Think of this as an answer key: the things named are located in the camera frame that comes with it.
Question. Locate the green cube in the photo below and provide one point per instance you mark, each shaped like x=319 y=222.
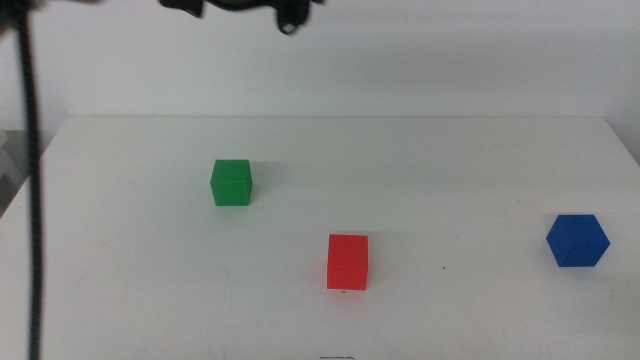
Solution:
x=231 y=184

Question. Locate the blue cube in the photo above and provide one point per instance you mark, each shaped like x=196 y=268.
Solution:
x=577 y=242

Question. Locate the red cube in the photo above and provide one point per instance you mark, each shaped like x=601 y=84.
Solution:
x=347 y=262

